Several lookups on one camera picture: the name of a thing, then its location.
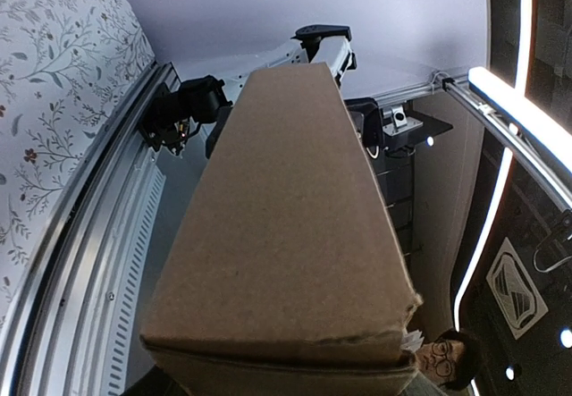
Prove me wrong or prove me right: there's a white led light strip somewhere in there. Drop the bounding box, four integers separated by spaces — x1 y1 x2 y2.
446 0 571 329

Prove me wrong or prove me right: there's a brown cardboard box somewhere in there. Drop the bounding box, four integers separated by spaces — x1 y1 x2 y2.
140 63 421 395

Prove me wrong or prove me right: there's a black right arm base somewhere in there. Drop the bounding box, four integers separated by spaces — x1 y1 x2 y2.
138 75 232 156

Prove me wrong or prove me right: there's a floral patterned table mat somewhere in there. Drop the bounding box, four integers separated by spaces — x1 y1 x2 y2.
1 0 155 311

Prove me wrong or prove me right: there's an aluminium front table rail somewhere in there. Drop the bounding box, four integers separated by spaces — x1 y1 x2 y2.
1 64 179 395

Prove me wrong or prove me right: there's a person with glasses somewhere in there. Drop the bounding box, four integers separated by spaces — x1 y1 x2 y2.
401 329 483 395

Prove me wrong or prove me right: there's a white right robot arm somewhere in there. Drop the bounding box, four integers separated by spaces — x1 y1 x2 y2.
209 24 357 104

